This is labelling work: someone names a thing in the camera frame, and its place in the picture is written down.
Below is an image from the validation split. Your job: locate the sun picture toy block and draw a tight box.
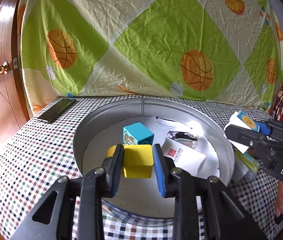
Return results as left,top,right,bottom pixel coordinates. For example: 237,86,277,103
223,110,272,155

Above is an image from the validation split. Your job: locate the small yellow toy block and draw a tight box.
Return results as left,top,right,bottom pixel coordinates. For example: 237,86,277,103
122,144,154,179

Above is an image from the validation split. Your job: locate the green card pack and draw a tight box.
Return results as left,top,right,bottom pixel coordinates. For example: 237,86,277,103
240,152,260,181

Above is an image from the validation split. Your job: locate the yellow face toy block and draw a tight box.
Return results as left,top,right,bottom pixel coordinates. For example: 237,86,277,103
107,144,124,158

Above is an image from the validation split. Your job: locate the white paper card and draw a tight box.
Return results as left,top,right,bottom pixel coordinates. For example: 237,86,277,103
161,138,206,177

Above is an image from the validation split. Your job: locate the crumpled foil wrapper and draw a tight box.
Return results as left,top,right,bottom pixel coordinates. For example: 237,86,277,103
167,131,199,149

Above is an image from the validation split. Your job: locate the blue toy cube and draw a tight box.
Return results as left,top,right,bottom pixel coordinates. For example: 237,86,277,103
123,122,154,145

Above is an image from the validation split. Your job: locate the round Danisa cookie tin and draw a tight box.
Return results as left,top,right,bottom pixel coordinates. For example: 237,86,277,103
73,98,235,226

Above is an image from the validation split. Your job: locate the checkered tablecloth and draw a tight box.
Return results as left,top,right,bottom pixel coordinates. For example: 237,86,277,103
0,96,283,239

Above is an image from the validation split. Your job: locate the black smartphone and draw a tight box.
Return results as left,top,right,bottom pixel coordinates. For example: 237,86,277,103
37,98,76,124

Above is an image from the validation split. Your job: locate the basketball pattern bed sheet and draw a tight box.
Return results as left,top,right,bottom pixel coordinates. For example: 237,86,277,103
18,0,283,113

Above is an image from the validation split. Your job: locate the brass door knob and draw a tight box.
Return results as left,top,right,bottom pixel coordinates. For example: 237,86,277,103
0,61,13,76

